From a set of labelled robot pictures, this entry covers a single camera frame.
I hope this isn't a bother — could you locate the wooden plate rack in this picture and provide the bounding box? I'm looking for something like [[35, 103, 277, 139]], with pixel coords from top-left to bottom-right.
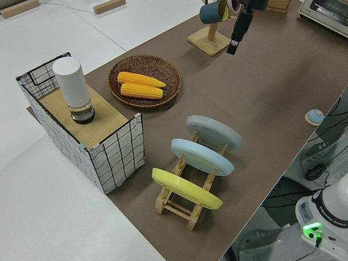
[[154, 129, 229, 232]]

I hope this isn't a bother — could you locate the yellow corn cob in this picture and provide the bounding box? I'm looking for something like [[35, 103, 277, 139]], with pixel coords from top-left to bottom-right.
[[119, 82, 164, 100], [117, 71, 167, 89]]

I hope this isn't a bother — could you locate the light blue plate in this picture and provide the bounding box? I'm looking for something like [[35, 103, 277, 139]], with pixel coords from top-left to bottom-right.
[[170, 138, 235, 178]]

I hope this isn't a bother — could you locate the brown wicker basket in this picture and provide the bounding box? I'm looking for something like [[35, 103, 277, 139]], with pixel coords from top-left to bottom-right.
[[107, 54, 183, 109]]

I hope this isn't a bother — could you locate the small blue call bell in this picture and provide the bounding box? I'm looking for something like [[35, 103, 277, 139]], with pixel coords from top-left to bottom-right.
[[304, 109, 325, 127]]

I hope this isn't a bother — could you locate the wooden mug rack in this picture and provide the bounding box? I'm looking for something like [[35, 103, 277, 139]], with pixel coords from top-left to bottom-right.
[[187, 0, 233, 57]]

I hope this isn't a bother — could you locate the white toaster oven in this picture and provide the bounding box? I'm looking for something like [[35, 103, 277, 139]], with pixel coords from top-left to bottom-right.
[[297, 0, 348, 39]]

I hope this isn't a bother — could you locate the wire basket with wooden shelf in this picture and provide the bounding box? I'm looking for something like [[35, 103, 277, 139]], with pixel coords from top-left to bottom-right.
[[15, 51, 145, 195]]

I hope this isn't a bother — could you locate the brown table mat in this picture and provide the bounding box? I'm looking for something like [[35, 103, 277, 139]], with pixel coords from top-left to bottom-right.
[[26, 0, 348, 261]]

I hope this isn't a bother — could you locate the pink mug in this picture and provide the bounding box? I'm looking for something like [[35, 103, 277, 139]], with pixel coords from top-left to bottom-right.
[[227, 0, 243, 14]]

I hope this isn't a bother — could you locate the gray plate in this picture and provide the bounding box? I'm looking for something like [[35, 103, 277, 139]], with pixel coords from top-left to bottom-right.
[[185, 115, 244, 152]]

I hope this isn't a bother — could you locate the dark blue mug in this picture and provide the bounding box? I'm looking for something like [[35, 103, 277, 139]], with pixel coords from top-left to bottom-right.
[[199, 0, 231, 25]]

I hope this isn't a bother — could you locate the large wooden box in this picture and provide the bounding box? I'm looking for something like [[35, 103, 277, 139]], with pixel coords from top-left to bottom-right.
[[265, 0, 292, 14]]

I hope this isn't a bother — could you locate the yellow plate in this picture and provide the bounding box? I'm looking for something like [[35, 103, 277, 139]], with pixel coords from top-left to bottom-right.
[[151, 167, 224, 211]]

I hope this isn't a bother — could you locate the black cable bundle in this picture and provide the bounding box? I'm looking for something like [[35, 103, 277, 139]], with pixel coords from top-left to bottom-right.
[[260, 107, 348, 215]]

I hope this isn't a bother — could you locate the wooden block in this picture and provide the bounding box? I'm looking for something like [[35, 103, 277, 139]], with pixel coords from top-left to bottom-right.
[[0, 0, 40, 20], [92, 0, 127, 15]]

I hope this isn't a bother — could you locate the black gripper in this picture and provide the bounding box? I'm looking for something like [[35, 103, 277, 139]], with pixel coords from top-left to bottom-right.
[[226, 0, 269, 56]]

